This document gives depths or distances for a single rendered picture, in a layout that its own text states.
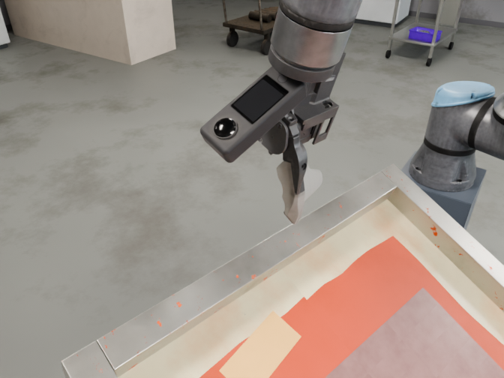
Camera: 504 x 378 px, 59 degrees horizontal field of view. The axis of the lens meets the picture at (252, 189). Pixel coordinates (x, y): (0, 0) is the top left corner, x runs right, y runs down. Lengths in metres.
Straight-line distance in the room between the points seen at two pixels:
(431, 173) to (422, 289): 0.45
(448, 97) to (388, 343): 0.59
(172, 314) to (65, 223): 2.61
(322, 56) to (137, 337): 0.35
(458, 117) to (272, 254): 0.60
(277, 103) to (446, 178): 0.71
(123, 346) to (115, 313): 1.93
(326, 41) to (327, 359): 0.38
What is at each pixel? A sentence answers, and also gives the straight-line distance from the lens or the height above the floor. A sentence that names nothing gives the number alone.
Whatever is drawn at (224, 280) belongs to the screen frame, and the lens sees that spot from 0.56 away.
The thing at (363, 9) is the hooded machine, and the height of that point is 0.23.
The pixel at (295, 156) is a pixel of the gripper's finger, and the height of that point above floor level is 1.54.
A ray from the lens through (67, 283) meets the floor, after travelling 2.68.
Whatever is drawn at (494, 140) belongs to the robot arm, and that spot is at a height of 1.36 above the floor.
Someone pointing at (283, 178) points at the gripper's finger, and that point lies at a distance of 0.53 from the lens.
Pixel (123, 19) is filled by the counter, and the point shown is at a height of 0.54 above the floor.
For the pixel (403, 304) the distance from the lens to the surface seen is 0.69.
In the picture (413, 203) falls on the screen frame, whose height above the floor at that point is 1.36.
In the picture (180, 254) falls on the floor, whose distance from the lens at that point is 2.68.
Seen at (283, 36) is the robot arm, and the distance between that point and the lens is 0.45.
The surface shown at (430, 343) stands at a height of 1.27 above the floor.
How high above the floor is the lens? 1.79
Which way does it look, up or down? 34 degrees down
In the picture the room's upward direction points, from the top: straight up
